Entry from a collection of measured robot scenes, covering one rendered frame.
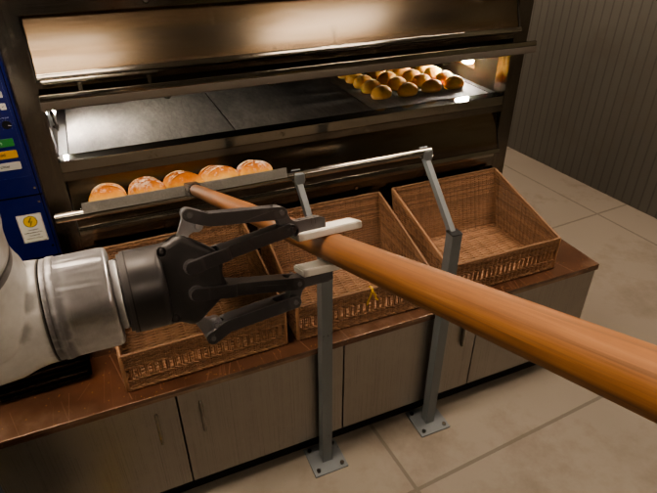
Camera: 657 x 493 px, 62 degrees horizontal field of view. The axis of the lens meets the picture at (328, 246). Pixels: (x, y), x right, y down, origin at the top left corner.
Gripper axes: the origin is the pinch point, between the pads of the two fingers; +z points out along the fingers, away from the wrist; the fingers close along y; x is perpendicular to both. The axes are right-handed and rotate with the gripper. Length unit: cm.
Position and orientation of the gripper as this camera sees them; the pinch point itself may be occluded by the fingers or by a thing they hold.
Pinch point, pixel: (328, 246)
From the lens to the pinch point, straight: 56.3
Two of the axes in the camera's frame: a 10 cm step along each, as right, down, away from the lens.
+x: 3.7, 1.6, -9.1
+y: 1.4, 9.7, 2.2
